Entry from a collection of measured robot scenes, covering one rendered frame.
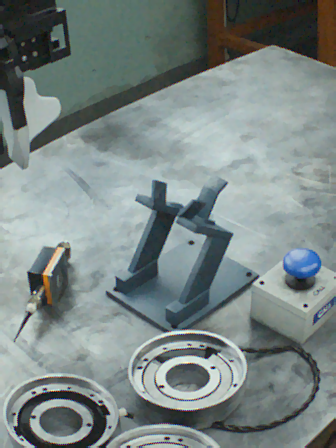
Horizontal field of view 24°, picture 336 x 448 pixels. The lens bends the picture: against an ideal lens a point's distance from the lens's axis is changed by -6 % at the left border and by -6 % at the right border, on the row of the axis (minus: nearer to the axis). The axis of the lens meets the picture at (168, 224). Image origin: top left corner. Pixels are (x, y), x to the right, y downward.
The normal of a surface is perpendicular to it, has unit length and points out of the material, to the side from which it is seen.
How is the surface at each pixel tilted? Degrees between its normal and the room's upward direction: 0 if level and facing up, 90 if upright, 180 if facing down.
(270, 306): 90
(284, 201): 0
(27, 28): 87
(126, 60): 90
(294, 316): 90
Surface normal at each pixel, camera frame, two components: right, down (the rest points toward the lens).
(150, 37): 0.72, 0.38
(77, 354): -0.02, -0.82
